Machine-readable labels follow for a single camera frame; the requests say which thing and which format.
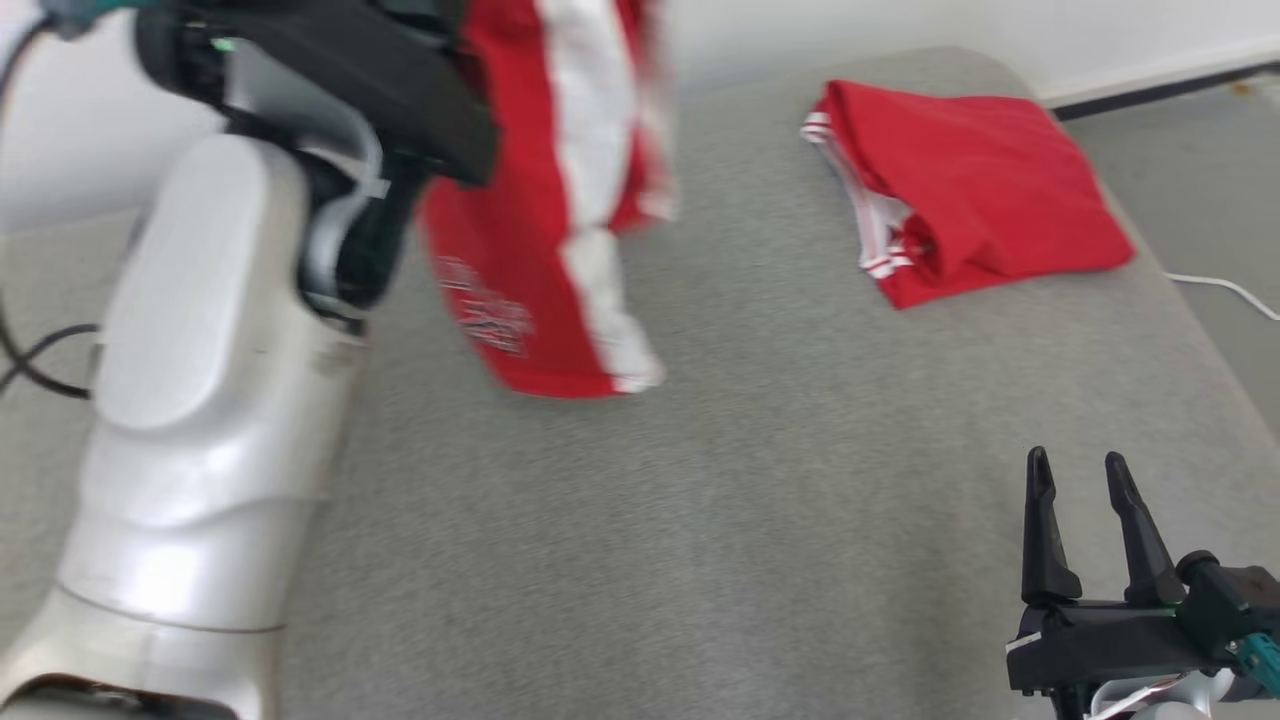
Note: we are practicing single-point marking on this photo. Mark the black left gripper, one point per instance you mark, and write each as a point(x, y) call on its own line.
point(350, 70)

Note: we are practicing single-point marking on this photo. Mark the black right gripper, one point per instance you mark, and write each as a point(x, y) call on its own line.
point(1110, 645)

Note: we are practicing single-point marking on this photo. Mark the red white-striped shorts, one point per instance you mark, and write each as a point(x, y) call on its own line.
point(510, 250)

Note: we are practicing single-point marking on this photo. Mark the red number 23 jersey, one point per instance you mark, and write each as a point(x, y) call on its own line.
point(990, 190)

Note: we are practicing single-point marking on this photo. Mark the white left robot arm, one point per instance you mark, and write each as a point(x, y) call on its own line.
point(200, 400)

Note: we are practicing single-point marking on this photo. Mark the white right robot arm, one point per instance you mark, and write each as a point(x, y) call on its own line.
point(1160, 700)

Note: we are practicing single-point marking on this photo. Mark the dark skirting board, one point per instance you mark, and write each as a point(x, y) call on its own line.
point(1160, 88)

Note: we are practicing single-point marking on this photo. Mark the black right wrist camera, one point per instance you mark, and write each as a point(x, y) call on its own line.
point(1235, 600)

